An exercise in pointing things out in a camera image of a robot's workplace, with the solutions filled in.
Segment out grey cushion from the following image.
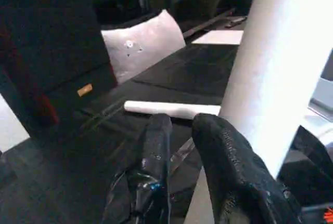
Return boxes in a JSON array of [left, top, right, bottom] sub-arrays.
[[100, 9, 187, 85]]

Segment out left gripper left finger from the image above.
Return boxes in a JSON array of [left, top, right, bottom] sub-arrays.
[[101, 113, 173, 224]]

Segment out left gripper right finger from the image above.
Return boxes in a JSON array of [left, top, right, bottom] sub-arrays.
[[190, 113, 303, 224]]

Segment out black work mat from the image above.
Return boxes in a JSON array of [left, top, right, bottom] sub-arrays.
[[0, 19, 333, 224]]

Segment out black furniture with yellow label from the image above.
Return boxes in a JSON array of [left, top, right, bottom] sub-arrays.
[[0, 0, 119, 141]]

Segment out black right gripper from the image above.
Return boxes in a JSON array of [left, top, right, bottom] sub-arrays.
[[276, 125, 333, 219]]

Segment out white flat panel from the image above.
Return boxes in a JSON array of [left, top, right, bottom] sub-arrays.
[[191, 29, 245, 46]]

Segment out white plastic table leg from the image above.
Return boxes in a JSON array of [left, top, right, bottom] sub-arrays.
[[123, 100, 222, 120], [219, 0, 333, 179]]

